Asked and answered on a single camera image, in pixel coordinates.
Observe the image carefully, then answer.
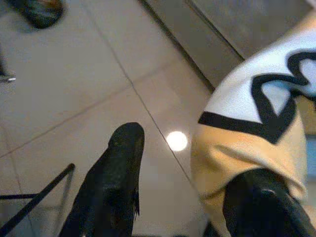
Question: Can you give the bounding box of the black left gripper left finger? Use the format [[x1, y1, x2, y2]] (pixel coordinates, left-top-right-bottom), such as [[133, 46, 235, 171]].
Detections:
[[61, 121, 145, 237]]

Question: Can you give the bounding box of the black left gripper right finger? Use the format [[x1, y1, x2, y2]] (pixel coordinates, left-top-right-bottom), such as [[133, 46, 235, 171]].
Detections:
[[223, 168, 316, 237]]

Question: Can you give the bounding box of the yellow cartoon print blanket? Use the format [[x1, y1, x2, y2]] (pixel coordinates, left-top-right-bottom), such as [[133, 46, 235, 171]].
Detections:
[[191, 14, 316, 237]]

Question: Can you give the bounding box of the black metal stand leg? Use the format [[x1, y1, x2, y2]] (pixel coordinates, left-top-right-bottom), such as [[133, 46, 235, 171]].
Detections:
[[0, 162, 76, 237]]

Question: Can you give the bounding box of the dark slipper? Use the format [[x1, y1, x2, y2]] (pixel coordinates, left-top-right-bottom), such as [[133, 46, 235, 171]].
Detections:
[[9, 0, 65, 29]]

